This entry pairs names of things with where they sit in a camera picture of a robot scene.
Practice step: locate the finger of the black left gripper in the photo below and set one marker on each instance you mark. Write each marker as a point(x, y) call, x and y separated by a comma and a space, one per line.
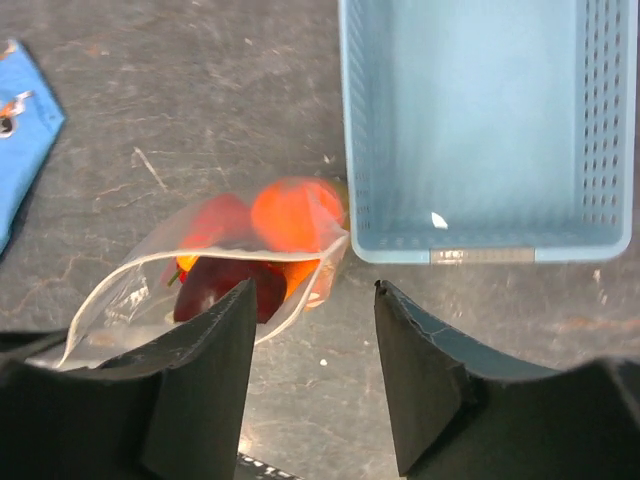
point(21, 345)

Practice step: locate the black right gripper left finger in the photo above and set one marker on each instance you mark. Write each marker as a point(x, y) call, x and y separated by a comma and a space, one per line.
point(170, 409)

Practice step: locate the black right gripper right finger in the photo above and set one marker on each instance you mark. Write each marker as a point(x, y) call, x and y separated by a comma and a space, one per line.
point(460, 409)

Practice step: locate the dark maroon toy fruit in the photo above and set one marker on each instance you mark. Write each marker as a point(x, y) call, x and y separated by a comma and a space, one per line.
point(212, 278)

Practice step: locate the red yellow toy pepper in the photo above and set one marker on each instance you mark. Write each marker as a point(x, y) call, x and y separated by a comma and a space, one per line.
point(224, 220)

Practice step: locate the clear dotted zip top bag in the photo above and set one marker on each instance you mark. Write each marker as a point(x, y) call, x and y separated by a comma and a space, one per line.
point(133, 305)

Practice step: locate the orange toy fruit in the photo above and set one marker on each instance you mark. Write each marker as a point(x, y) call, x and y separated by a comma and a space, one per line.
point(300, 214)

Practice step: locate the light blue plastic basket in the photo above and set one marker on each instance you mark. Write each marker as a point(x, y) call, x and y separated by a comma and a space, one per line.
point(489, 131)

